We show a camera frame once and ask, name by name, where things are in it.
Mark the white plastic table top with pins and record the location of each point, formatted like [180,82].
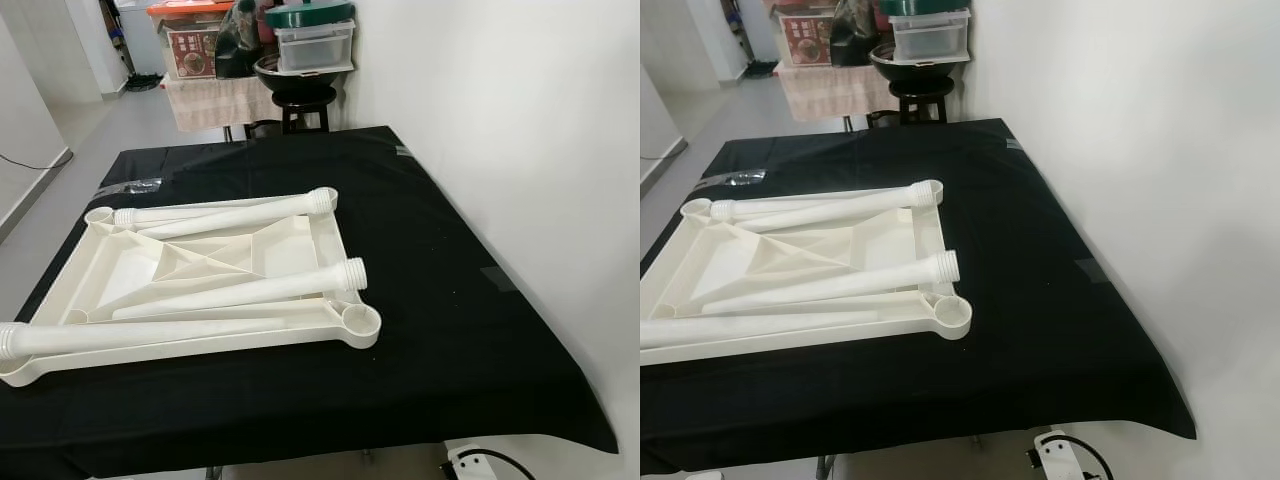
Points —
[290,240]
[895,245]

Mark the black shoes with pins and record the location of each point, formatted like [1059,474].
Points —
[142,82]
[760,69]

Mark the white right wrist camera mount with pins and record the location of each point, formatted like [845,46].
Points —
[465,463]
[1050,455]

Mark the red printed box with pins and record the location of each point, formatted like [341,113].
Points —
[190,52]
[805,42]

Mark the green pot lid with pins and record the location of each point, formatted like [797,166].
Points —
[310,14]
[925,6]

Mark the black bag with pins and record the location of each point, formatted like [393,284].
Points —
[852,38]
[238,45]

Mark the clear plastic container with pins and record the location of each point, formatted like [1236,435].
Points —
[315,48]
[930,38]

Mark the clear tape strip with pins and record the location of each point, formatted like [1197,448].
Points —
[735,179]
[130,187]

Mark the black tablecloth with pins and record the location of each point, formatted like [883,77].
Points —
[1050,340]
[450,350]

